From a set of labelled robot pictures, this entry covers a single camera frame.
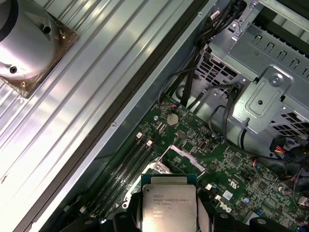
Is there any thick black cable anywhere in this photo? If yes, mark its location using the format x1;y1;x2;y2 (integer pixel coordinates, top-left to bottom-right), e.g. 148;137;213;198
209;83;246;145

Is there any RAM slot black clip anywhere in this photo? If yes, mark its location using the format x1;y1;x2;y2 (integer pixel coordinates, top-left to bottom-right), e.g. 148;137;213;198
86;136;148;215
98;144;160;219

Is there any CPU socket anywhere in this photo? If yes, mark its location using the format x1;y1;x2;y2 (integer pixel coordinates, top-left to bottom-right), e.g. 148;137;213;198
122;157;176;211

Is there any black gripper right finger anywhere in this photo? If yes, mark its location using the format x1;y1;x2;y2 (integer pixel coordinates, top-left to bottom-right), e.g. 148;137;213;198
196;192;281;232

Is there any RAM slot white clip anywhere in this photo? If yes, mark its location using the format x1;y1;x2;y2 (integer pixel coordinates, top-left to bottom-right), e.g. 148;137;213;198
91;139;155;218
81;132;143;211

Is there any metal CPU socket cover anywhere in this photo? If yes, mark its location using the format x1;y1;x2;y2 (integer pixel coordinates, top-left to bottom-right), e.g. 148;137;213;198
151;144;207;176

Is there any silver coin cell battery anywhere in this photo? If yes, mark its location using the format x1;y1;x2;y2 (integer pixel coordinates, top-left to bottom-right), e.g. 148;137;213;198
167;113;180;126

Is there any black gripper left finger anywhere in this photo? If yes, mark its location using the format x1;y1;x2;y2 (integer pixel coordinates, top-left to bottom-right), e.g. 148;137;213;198
61;192;143;232

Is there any silver topped CPU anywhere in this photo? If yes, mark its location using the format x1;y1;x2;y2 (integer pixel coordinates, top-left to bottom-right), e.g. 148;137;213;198
140;173;197;232

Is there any silver metal drive cage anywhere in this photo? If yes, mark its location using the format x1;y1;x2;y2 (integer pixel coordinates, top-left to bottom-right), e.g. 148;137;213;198
194;0;309;158

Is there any green motherboard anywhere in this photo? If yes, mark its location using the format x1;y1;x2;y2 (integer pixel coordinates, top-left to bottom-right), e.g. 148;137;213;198
89;94;309;232

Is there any black and silver PC case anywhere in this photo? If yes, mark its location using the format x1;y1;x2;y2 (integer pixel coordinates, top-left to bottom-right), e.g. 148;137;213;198
12;0;309;232

